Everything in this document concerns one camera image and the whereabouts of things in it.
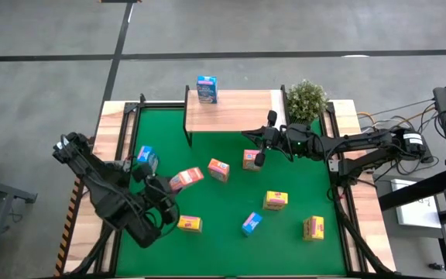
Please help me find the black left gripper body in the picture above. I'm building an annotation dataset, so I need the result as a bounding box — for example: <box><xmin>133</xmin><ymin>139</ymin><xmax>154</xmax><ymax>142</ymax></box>
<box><xmin>132</xmin><ymin>162</ymin><xmax>180</xmax><ymax>229</ymax></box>

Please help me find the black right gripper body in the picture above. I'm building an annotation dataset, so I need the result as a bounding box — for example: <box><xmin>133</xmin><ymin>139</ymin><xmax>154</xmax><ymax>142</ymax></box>
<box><xmin>254</xmin><ymin>109</ymin><xmax>300</xmax><ymax>168</ymax></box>

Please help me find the pink carton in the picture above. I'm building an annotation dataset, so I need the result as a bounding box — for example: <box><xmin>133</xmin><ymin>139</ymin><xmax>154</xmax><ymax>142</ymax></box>
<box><xmin>169</xmin><ymin>167</ymin><xmax>205</xmax><ymax>193</ymax></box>

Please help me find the orange Mini Wheats cereal box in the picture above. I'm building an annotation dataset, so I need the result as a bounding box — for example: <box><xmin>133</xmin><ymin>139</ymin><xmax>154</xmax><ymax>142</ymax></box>
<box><xmin>207</xmin><ymin>157</ymin><xmax>231</xmax><ymax>184</ymax></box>
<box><xmin>242</xmin><ymin>149</ymin><xmax>263</xmax><ymax>172</ymax></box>

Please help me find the blue Rice Krispies cereal box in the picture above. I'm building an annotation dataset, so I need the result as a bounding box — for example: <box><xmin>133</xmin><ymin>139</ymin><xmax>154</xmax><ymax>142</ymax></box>
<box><xmin>136</xmin><ymin>145</ymin><xmax>160</xmax><ymax>174</ymax></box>
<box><xmin>241</xmin><ymin>211</ymin><xmax>264</xmax><ymax>237</ymax></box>
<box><xmin>196</xmin><ymin>75</ymin><xmax>218</xmax><ymax>105</ymax></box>

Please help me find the yellow Corn Pops cereal box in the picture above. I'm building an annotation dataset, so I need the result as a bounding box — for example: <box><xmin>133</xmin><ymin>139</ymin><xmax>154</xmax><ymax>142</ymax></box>
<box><xmin>262</xmin><ymin>190</ymin><xmax>290</xmax><ymax>212</ymax></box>
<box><xmin>176</xmin><ymin>215</ymin><xmax>204</xmax><ymax>234</ymax></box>
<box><xmin>302</xmin><ymin>215</ymin><xmax>325</xmax><ymax>243</ymax></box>

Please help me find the artificial potted plant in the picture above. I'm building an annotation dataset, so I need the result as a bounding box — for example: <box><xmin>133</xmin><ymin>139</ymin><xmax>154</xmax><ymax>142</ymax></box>
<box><xmin>286</xmin><ymin>79</ymin><xmax>329</xmax><ymax>127</ymax></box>

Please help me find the green table mat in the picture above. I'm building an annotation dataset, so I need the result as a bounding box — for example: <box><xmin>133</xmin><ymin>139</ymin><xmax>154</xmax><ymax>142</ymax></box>
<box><xmin>115</xmin><ymin>108</ymin><xmax>348</xmax><ymax>277</ymax></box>

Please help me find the yellow black hazard tape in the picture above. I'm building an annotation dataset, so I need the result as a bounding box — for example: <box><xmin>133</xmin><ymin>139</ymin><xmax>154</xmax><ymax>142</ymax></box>
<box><xmin>54</xmin><ymin>170</ymin><xmax>84</xmax><ymax>277</ymax></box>

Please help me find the black beam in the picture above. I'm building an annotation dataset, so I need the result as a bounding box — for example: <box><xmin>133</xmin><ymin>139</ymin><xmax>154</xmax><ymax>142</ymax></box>
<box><xmin>377</xmin><ymin>167</ymin><xmax>446</xmax><ymax>212</ymax></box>

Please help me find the black power adapter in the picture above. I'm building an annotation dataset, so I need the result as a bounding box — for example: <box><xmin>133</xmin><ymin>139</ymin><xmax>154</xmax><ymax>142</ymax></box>
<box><xmin>420</xmin><ymin>146</ymin><xmax>436</xmax><ymax>164</ymax></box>

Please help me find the white board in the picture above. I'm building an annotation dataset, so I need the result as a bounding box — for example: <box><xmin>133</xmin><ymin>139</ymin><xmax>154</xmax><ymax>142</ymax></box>
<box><xmin>390</xmin><ymin>177</ymin><xmax>443</xmax><ymax>229</ymax></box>

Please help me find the wooden shelf black frame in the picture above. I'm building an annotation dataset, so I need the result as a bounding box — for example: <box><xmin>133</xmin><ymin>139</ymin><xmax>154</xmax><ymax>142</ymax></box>
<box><xmin>183</xmin><ymin>84</ymin><xmax>290</xmax><ymax>148</ymax></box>

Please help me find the orange cable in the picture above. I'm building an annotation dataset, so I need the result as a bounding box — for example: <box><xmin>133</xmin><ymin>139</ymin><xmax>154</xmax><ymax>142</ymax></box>
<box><xmin>356</xmin><ymin>106</ymin><xmax>437</xmax><ymax>129</ymax></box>

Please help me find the black metal table frame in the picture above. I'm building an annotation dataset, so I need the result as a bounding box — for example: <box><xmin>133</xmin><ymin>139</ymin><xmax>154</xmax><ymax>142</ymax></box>
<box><xmin>58</xmin><ymin>92</ymin><xmax>398</xmax><ymax>279</ymax></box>

